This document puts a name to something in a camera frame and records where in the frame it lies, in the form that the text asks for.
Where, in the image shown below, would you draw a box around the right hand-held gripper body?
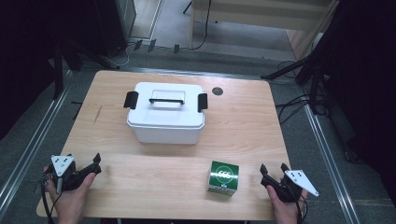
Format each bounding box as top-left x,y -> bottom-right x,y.
276,169 -> 319,203

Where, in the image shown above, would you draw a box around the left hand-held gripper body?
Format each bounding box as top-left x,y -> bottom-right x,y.
46,154 -> 94,194

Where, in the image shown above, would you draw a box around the green cardboard box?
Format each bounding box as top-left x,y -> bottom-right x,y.
205,160 -> 240,197

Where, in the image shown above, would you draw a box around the white plastic storage box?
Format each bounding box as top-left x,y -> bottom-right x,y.
127,119 -> 205,146

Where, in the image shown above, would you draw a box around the white lid with black handle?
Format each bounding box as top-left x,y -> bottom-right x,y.
123,81 -> 208,129

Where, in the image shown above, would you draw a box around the person's right hand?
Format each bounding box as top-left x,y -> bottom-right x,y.
266,186 -> 309,224

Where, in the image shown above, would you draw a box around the person's left hand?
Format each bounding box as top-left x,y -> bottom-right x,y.
43,166 -> 97,224

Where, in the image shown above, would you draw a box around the black metal stand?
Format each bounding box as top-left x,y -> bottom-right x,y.
52,38 -> 120,101

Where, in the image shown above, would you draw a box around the black tripod stand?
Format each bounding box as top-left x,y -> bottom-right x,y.
261,52 -> 331,116

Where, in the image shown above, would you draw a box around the black curtain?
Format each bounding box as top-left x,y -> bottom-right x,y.
311,0 -> 396,206
0,0 -> 104,141

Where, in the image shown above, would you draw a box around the black cabinet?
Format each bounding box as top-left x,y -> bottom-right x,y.
92,0 -> 138,59

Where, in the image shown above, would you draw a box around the light wooden furniture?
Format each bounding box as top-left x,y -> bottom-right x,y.
189,0 -> 340,62

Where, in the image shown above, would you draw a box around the right hand-held gripper cable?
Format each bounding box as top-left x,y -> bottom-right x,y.
292,192 -> 309,224

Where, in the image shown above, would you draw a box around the hand-held gripper cable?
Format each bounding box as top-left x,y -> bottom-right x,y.
292,192 -> 309,224
40,174 -> 64,224

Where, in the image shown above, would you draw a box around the left hand-held gripper cable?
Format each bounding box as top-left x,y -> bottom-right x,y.
40,174 -> 64,224

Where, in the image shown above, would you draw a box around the black floor cables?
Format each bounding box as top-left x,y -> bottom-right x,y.
275,60 -> 328,125

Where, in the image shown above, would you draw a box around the white floor cable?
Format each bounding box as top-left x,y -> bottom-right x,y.
115,43 -> 135,68

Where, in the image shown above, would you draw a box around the black hanging cable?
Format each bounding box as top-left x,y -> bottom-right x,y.
189,0 -> 213,51

